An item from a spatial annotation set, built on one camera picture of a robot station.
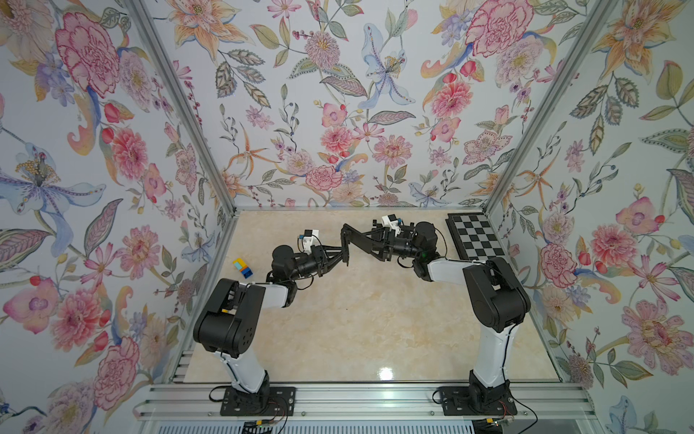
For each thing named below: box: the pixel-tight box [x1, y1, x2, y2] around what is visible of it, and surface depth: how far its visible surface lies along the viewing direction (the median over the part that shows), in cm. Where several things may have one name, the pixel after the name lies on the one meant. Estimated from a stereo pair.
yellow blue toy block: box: [233, 257, 254, 280], surface depth 102 cm
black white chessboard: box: [445, 212, 507, 261], surface depth 109 cm
